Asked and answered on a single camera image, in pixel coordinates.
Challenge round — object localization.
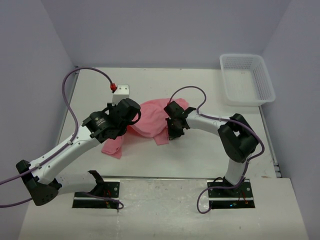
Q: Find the pink t shirt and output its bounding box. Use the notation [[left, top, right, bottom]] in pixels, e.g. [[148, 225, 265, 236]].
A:
[[100, 97, 190, 160]]

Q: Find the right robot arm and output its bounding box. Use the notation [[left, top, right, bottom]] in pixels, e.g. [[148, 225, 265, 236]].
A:
[[164, 101, 259, 197]]

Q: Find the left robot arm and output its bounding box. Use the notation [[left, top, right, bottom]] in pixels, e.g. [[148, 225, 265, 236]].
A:
[[16, 98, 142, 206]]

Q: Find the white plastic basket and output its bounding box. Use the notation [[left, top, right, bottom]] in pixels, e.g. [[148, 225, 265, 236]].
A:
[[219, 53, 276, 107]]

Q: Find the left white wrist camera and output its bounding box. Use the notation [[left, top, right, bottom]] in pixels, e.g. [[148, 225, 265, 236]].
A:
[[112, 84, 130, 105]]

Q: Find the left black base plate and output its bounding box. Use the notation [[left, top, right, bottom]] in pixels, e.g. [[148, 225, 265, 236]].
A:
[[72, 179, 123, 210]]

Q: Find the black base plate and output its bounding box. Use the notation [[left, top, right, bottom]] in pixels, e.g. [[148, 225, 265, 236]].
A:
[[72, 179, 123, 210], [207, 179, 256, 210]]

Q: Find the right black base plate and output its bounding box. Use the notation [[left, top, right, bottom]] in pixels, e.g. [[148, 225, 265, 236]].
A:
[[207, 179, 256, 210]]

